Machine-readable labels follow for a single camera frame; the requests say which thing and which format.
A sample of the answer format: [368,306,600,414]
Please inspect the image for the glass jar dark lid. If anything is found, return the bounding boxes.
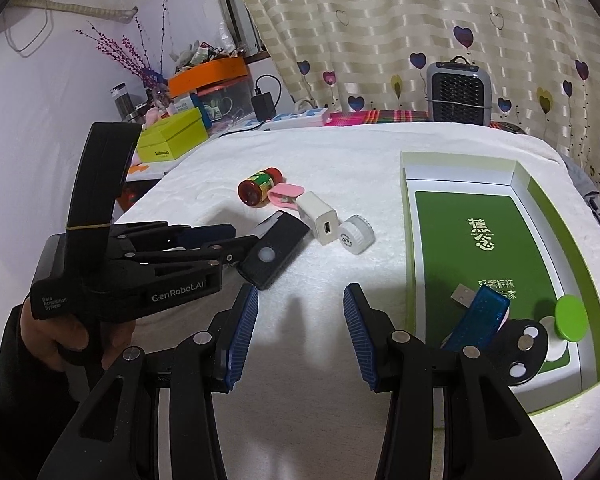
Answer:
[111,82,136,121]

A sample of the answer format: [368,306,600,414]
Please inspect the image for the heart-print curtain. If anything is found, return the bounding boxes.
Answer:
[225,0,600,196]

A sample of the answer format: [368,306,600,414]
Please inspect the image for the small white blue carton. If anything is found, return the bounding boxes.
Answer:
[172,95,203,116]

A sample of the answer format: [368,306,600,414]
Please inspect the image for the white side table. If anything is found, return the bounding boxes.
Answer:
[115,160,181,213]

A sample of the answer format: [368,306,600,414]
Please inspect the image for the black power adapter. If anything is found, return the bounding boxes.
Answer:
[251,91,273,121]

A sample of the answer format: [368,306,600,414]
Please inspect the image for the green cardboard box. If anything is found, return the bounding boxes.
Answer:
[399,150,600,416]

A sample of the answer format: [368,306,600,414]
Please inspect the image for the person's left forearm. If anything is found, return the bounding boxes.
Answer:
[0,305,88,480]

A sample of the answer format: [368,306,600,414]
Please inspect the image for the pink plush toy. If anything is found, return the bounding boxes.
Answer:
[142,105,171,126]

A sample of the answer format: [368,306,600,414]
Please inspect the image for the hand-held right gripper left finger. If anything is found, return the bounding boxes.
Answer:
[37,284,260,480]

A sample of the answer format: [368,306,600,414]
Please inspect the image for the pile of small packets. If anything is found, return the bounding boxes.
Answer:
[172,40,243,68]

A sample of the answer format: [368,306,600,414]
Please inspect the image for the pink plastic clip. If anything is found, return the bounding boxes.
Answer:
[270,183,306,209]

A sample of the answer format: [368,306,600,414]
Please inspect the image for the blue transparent USB device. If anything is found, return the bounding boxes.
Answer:
[440,284,511,353]

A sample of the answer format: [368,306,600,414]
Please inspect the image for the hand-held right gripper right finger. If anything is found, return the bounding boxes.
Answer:
[342,282,563,480]

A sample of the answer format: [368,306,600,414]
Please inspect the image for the green-topped white knob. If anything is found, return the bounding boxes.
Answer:
[542,294,590,363]

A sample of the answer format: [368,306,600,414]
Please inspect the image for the black device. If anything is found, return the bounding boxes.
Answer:
[237,211,311,291]

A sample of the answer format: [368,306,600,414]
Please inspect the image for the person's left hand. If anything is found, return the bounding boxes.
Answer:
[20,304,137,371]

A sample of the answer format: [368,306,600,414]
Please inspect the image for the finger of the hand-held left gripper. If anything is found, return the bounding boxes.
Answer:
[122,234,262,277]
[107,221,238,256]

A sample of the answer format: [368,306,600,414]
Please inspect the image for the white wall rod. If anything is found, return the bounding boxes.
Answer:
[10,0,138,23]

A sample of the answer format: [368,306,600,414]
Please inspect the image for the clear plastic container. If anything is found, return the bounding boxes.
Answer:
[172,77,256,128]

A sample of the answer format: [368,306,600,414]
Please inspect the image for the small red-capped bottle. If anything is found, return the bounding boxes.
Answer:
[237,166,285,207]

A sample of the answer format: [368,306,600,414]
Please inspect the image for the white power strip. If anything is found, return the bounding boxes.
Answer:
[242,106,331,128]

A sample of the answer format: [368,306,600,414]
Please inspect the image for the purple flower branches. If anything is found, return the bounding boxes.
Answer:
[75,0,173,86]

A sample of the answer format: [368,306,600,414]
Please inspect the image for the white USB charger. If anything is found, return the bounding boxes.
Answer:
[296,191,341,247]

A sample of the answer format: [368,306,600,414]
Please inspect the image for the black adapter cable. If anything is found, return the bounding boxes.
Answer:
[254,75,284,122]

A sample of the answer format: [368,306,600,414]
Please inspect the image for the white round cap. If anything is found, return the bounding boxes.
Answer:
[337,214,375,256]

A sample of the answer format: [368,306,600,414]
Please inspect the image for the grey fan heater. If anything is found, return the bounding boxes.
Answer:
[425,56,493,126]

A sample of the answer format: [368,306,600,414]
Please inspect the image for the lime green shoebox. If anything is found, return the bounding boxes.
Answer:
[136,108,208,163]

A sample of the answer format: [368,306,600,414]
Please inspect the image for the plaid cloth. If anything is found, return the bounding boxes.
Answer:
[327,109,431,126]

